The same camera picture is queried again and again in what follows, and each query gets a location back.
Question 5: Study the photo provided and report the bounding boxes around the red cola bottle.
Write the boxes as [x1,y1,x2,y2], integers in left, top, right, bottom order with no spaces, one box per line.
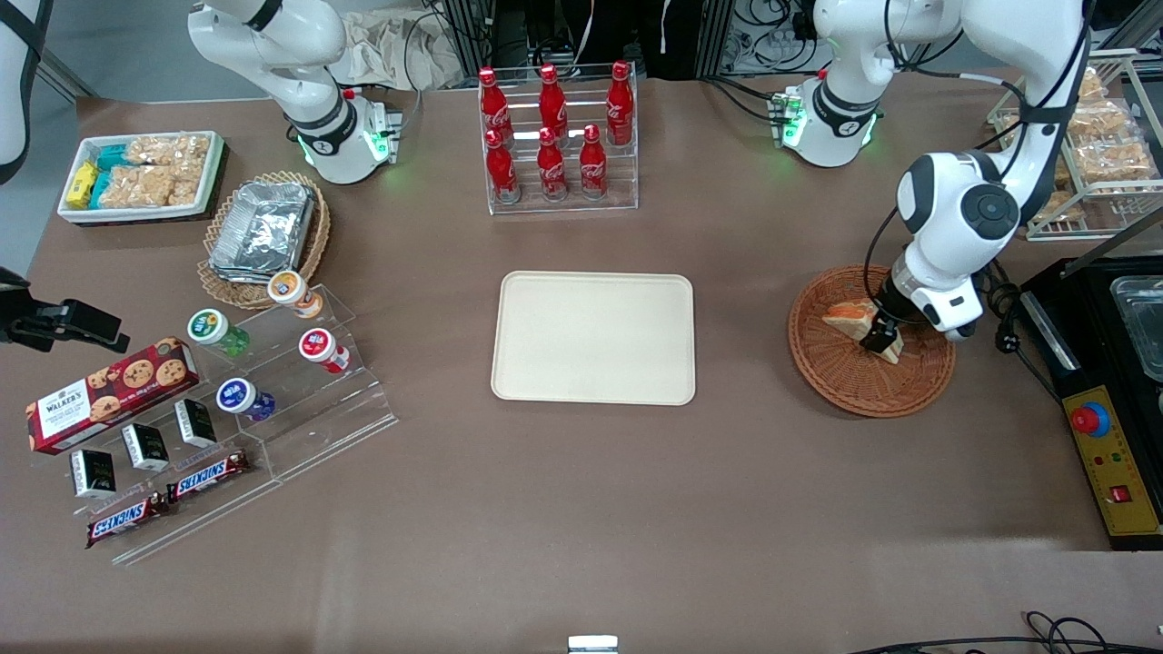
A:
[606,61,635,148]
[484,128,522,204]
[478,66,512,148]
[538,64,570,146]
[579,124,609,201]
[536,127,570,202]

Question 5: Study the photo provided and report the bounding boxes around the clear glass pan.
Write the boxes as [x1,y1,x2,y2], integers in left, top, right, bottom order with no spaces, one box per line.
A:
[1110,277,1163,382]

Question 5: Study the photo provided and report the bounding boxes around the black power cable with plug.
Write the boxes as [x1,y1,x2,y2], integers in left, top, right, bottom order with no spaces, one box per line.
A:
[984,259,1064,401]

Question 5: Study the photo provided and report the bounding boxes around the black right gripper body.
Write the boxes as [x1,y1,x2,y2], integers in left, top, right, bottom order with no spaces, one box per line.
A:
[0,267,75,352]

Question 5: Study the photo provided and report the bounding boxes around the Snickers chocolate bar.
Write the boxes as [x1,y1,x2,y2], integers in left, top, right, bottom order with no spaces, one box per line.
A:
[86,492,174,549]
[166,450,251,503]

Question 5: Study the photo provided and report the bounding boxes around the triangle sandwich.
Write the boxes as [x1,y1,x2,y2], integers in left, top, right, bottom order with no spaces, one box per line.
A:
[822,298,906,365]

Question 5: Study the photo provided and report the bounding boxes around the clear acrylic stepped snack stand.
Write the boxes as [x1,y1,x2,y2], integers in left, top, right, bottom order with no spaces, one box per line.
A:
[32,392,284,566]

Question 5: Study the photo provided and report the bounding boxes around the clear acrylic bottle rack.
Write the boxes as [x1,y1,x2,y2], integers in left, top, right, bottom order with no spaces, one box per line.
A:
[478,62,639,216]

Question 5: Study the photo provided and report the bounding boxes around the small bottle with red cap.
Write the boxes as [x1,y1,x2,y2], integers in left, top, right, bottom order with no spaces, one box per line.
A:
[299,328,352,374]

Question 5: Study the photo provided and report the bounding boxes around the small bottle with orange cap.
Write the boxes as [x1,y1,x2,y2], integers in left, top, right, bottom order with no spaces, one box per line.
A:
[267,271,324,320]

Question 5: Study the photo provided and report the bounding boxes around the white wire shelf rack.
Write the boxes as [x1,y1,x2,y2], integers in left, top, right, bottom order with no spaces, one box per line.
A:
[988,50,1163,242]

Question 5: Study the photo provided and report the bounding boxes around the black countertop appliance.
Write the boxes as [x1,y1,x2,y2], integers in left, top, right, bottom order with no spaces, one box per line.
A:
[1019,257,1163,552]

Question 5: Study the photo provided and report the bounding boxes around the light wicker basket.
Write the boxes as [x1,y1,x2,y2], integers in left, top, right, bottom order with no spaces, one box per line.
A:
[197,171,332,311]

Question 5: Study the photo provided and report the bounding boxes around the person in dark clothes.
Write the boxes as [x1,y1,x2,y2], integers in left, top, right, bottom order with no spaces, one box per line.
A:
[563,0,705,81]

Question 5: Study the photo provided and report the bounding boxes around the black floor cables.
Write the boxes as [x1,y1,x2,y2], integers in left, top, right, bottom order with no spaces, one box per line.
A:
[845,610,1163,654]

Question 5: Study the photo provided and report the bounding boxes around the brown wicker basket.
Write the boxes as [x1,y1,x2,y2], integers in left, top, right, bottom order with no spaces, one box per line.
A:
[787,263,957,419]

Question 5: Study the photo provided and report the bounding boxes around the small black box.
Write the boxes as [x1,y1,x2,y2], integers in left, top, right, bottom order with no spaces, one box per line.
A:
[121,423,171,472]
[174,398,218,449]
[70,449,117,499]

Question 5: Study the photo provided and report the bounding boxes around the diagonal metal bar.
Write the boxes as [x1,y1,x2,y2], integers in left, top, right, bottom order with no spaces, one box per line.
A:
[1059,207,1163,279]

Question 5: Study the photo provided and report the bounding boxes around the red Walkers cookie box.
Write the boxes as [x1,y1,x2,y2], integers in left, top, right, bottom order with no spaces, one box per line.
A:
[25,337,201,455]

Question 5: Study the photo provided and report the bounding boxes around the small bottle with blue cap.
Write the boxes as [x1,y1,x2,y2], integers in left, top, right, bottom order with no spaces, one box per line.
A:
[216,378,276,422]

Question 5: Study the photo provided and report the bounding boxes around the beige cloth bag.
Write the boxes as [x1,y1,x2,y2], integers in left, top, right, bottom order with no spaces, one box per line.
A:
[341,9,464,92]

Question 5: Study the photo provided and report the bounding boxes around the small bottle with green cap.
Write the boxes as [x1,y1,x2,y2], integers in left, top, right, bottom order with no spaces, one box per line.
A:
[187,309,251,357]

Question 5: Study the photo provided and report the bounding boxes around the clear bag of rice crackers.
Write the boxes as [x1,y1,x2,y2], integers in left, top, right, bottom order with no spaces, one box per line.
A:
[98,165,203,210]
[125,134,212,172]

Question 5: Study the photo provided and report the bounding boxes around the clear acrylic stepped bottle stand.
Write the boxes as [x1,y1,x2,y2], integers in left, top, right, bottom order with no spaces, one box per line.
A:
[186,283,399,482]

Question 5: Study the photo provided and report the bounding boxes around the stack of foil trays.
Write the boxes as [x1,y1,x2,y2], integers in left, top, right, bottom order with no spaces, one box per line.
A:
[209,181,316,284]

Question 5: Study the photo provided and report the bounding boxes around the white rectangular snack bin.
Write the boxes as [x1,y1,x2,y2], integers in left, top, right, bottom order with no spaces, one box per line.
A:
[56,131,225,224]

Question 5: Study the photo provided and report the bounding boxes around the yellow snack packet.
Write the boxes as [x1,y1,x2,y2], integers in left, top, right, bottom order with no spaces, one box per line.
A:
[65,162,99,210]

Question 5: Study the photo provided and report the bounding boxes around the yellow control panel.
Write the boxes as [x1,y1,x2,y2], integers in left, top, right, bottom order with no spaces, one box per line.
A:
[1061,385,1163,539]

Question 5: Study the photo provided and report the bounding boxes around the red emergency stop button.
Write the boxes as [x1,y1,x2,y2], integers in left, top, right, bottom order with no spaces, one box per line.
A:
[1070,401,1112,439]

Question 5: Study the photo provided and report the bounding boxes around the beige plastic tray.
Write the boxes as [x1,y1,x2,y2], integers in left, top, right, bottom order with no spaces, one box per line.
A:
[491,271,697,406]

